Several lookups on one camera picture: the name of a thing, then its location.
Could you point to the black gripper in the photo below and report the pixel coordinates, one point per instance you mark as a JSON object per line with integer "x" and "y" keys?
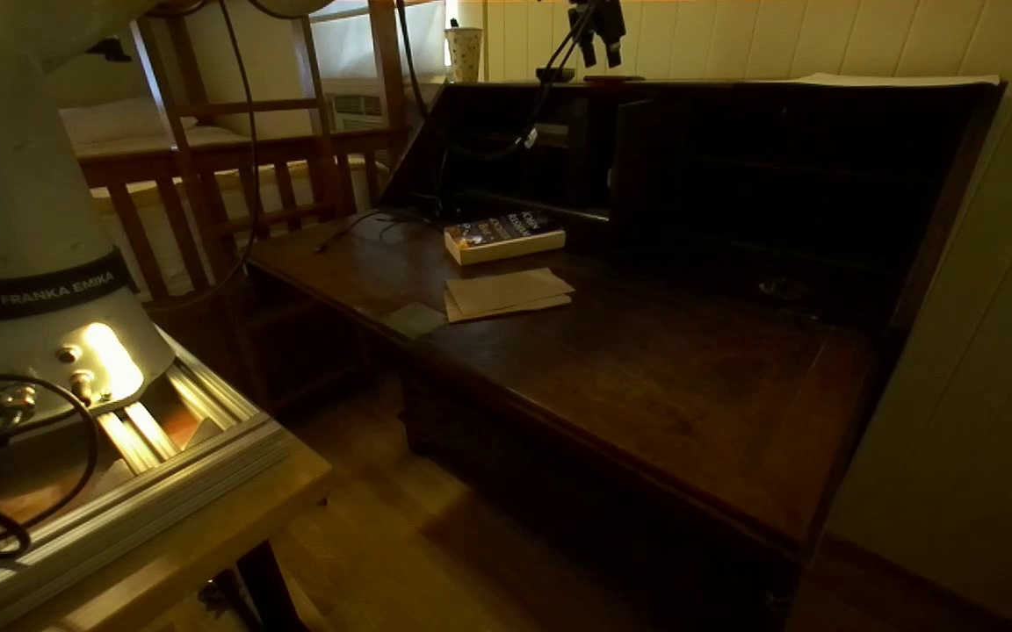
{"x": 594, "y": 10}

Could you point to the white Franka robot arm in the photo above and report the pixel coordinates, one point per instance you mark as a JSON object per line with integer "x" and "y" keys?
{"x": 14, "y": 178}

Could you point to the polka dot paper cup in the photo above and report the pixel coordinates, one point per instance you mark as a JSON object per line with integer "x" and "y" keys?
{"x": 464, "y": 53}

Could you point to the black marker in cup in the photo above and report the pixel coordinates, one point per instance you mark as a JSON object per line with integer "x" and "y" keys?
{"x": 456, "y": 24}

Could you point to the white framed window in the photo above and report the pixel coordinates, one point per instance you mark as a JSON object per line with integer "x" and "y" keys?
{"x": 349, "y": 46}

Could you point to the small grey card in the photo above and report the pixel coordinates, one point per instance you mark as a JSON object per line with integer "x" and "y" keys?
{"x": 416, "y": 322}

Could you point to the dark wooden secretary desk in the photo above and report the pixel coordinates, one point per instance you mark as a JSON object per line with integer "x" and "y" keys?
{"x": 670, "y": 387}

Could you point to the dark wooden chair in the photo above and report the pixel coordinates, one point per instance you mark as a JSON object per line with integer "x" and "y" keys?
{"x": 210, "y": 224}

